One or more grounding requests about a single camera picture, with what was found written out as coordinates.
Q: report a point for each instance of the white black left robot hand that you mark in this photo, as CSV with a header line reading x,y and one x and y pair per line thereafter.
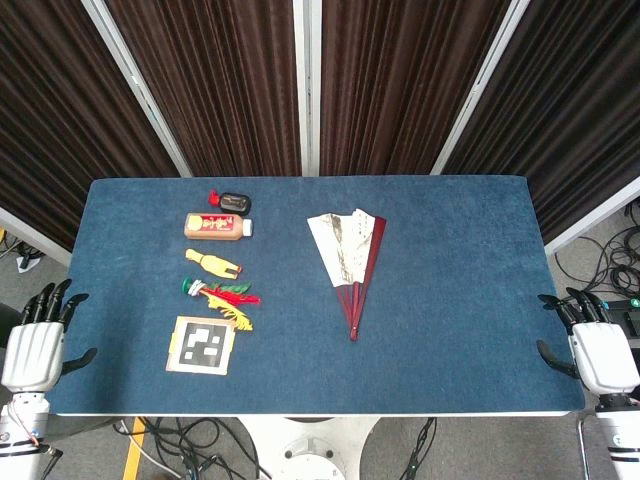
x,y
32,350

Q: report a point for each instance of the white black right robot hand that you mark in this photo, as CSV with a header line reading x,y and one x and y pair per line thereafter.
x,y
600,355

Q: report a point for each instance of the paper folding fan red ribs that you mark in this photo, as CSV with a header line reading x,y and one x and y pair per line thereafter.
x,y
345,250

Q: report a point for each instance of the black foot pedal board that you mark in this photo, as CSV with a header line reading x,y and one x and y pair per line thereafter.
x,y
627,320

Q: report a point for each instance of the blue felt table mat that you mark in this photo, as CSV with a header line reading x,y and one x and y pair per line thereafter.
x,y
450,325

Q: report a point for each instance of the black white marker tag board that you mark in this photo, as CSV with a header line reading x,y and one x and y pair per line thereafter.
x,y
202,345

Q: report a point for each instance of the feather shuttlecock green base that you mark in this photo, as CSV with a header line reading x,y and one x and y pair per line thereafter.
x,y
225,297

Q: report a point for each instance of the yellow rubber chicken toy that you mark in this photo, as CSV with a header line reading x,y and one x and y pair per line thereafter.
x,y
212,262

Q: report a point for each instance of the brown bottle red label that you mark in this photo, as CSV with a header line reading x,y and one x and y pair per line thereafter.
x,y
215,226

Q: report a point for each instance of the brown pleated partition panel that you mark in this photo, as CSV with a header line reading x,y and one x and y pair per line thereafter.
x,y
225,75
575,100
50,125
400,75

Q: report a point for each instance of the black ink bottle red cap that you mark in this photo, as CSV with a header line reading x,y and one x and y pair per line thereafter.
x,y
235,202

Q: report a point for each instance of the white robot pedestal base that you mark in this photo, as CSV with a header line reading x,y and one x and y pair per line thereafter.
x,y
310,450

